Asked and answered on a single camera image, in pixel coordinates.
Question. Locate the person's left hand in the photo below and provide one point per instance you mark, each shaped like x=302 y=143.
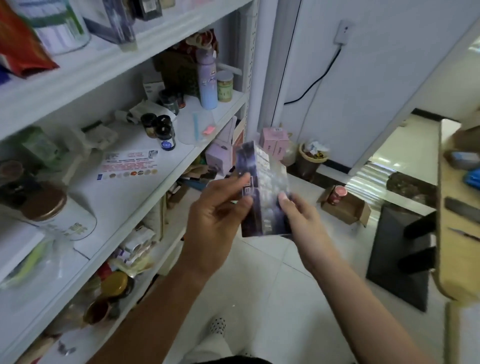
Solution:
x=210 y=232

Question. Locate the person's right hand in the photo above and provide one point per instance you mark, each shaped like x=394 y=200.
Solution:
x=311 y=236

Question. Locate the brown cardboard box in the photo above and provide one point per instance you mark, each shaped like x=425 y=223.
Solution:
x=352 y=210

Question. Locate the red canister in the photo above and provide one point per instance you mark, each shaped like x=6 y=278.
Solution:
x=337 y=195

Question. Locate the black box white edge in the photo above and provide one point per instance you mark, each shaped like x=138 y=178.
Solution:
x=266 y=187

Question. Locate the white metal shelving unit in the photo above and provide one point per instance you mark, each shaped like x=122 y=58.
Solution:
x=112 y=217

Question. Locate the person's right forearm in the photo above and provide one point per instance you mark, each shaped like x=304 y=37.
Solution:
x=360 y=319

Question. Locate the person's left forearm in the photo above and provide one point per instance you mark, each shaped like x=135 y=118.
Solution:
x=150 y=319

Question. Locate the person's white shoe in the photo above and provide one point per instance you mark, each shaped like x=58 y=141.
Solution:
x=216 y=325

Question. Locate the person's grey trousers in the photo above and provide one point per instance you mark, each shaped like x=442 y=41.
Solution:
x=206 y=349

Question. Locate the white flat box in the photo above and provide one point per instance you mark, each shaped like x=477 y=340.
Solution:
x=19 y=251

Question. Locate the waste basket with rubbish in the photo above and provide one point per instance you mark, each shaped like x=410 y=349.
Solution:
x=313 y=157

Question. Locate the dark grey furniture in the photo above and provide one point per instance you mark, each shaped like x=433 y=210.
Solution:
x=397 y=255

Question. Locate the pink carton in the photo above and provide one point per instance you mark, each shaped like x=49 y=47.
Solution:
x=274 y=142

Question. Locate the white colourful sticker sheet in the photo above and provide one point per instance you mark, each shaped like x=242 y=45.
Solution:
x=127 y=163

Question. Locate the small dark bottle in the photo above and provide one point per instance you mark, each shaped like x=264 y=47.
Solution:
x=148 y=124
x=165 y=133

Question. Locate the light wooden table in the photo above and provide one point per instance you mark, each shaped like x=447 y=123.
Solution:
x=454 y=255

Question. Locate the small green jar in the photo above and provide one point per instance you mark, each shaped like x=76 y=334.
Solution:
x=225 y=86

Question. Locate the black flat device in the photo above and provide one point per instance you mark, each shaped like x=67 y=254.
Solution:
x=461 y=210

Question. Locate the lavender bottle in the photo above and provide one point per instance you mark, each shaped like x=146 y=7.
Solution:
x=207 y=79

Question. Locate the blue folder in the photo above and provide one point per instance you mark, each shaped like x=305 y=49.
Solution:
x=472 y=178

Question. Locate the small green pack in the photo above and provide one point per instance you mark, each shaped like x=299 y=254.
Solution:
x=39 y=146

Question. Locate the dark jar with lid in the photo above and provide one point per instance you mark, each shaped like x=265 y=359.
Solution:
x=15 y=184

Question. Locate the white tub green label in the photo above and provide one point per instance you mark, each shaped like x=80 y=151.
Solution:
x=52 y=22

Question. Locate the dark red foil pouches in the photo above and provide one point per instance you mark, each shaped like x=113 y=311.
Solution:
x=22 y=45

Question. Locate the white wall socket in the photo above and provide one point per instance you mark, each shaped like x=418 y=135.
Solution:
x=343 y=32

